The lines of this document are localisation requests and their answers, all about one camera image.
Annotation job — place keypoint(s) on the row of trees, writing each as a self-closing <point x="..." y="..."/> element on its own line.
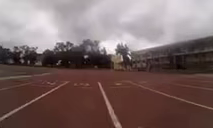
<point x="74" y="55"/>

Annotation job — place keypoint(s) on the tall tree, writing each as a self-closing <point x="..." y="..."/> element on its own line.
<point x="123" y="50"/>

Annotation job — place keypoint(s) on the pale building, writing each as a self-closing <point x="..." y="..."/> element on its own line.
<point x="117" y="62"/>

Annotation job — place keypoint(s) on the long multi-storey building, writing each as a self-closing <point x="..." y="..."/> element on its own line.
<point x="184" y="55"/>

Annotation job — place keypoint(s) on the red running track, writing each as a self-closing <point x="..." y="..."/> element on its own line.
<point x="77" y="110"/>

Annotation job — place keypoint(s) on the grass field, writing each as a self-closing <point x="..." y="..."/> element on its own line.
<point x="14" y="69"/>

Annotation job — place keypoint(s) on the white lane lines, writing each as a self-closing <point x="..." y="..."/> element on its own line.
<point x="109" y="106"/>

